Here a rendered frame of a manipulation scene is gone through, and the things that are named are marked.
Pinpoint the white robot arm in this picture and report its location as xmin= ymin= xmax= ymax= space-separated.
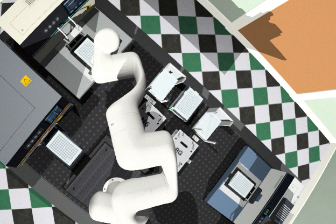
xmin=89 ymin=28 xmax=179 ymax=224

